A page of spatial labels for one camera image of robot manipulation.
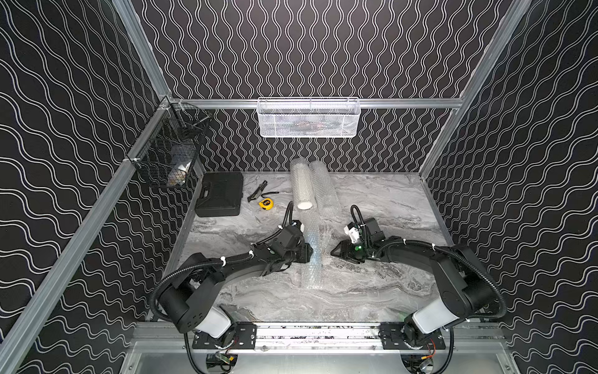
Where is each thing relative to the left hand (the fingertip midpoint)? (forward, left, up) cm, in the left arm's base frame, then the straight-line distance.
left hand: (309, 248), depth 87 cm
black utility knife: (+33, +25, -6) cm, 42 cm away
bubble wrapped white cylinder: (+31, +5, +1) cm, 32 cm away
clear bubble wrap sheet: (+7, -2, -1) cm, 8 cm away
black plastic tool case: (+25, +41, -2) cm, 48 cm away
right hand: (+1, -11, -4) cm, 11 cm away
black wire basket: (+28, +58, +18) cm, 67 cm away
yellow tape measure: (+23, +20, -5) cm, 31 cm away
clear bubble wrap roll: (+28, -6, +1) cm, 29 cm away
